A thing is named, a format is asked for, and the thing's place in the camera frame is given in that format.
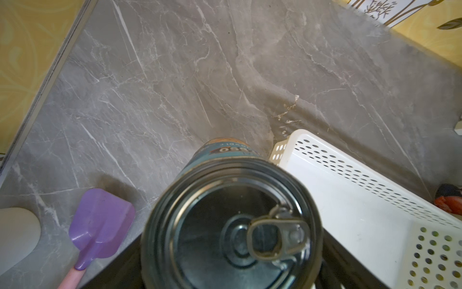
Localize white perforated plastic basket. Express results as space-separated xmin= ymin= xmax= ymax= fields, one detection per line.
xmin=269 ymin=130 xmax=462 ymax=289

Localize dark tomato tin can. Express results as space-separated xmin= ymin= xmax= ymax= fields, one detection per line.
xmin=434 ymin=184 xmax=462 ymax=216

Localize blue tin can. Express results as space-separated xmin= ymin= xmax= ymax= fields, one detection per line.
xmin=141 ymin=138 xmax=323 ymax=289

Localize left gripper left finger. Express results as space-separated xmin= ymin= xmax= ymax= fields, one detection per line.
xmin=83 ymin=235 xmax=144 ymax=289

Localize small potted green plant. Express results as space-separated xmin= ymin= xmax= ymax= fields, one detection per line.
xmin=1 ymin=207 xmax=41 ymax=275

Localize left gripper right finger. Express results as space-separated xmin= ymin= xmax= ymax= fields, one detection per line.
xmin=314 ymin=231 xmax=388 ymax=289

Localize purple spatula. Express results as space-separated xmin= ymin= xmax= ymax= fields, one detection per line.
xmin=59 ymin=189 xmax=135 ymax=289

